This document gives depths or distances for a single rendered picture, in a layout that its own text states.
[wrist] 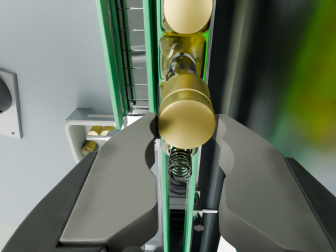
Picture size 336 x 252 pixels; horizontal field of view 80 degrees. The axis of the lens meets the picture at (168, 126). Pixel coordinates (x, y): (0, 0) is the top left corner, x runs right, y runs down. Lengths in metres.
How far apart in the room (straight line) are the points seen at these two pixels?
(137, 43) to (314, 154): 0.36
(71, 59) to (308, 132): 0.59
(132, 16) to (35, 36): 0.33
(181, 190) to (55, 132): 0.48
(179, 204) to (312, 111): 0.57
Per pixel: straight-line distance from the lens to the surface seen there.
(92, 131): 0.66
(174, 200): 0.71
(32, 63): 0.73
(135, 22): 0.45
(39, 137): 0.86
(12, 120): 0.85
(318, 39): 0.24
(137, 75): 0.47
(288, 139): 0.26
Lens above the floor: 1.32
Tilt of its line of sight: 58 degrees down
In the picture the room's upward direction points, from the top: 174 degrees counter-clockwise
